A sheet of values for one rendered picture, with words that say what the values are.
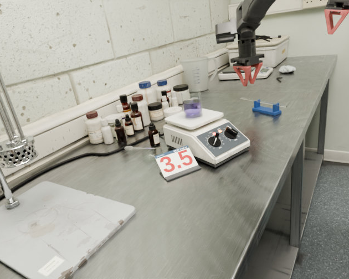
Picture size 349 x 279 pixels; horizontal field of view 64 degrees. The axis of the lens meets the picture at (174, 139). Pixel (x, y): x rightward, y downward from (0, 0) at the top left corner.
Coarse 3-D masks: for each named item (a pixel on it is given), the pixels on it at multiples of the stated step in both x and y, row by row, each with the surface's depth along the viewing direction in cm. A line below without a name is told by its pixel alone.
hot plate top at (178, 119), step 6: (180, 114) 78; (204, 114) 75; (210, 114) 74; (216, 114) 74; (222, 114) 73; (168, 120) 75; (174, 120) 74; (180, 120) 73; (186, 120) 72; (192, 120) 72; (198, 120) 71; (204, 120) 70; (210, 120) 71; (180, 126) 71; (186, 126) 69; (192, 126) 68; (198, 126) 69
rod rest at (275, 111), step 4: (256, 104) 97; (252, 108) 98; (256, 108) 97; (260, 108) 96; (264, 108) 96; (268, 108) 95; (272, 108) 95; (276, 108) 91; (264, 112) 94; (268, 112) 93; (272, 112) 91; (276, 112) 91; (280, 112) 92
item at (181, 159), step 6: (186, 150) 69; (168, 156) 67; (174, 156) 67; (180, 156) 67; (186, 156) 68; (162, 162) 66; (168, 162) 66; (174, 162) 66; (180, 162) 67; (186, 162) 67; (192, 162) 67; (162, 168) 65; (168, 168) 65; (174, 168) 66; (180, 168) 66
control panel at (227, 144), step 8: (216, 128) 71; (224, 128) 71; (200, 136) 68; (208, 136) 68; (224, 136) 69; (240, 136) 70; (208, 144) 66; (224, 144) 67; (232, 144) 68; (216, 152) 65
